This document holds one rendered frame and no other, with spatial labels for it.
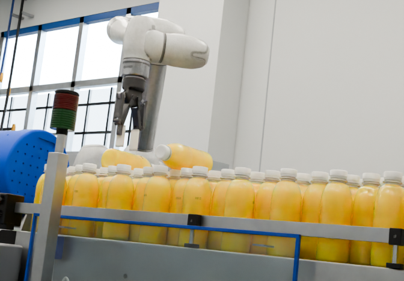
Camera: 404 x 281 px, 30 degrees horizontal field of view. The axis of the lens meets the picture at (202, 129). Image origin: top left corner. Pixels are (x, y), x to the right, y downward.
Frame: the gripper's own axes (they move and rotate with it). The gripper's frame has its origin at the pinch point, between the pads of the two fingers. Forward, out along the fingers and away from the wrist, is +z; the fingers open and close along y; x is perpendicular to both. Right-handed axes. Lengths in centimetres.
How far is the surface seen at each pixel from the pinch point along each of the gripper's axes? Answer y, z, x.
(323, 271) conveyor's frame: 36, 36, 88
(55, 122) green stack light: 52, 6, 20
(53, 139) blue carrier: 9.1, 1.7, -24.1
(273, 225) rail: 34, 27, 74
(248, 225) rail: 34, 27, 68
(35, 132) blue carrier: 17.4, 0.7, -24.2
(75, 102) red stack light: 49, 0, 23
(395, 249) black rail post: 35, 30, 104
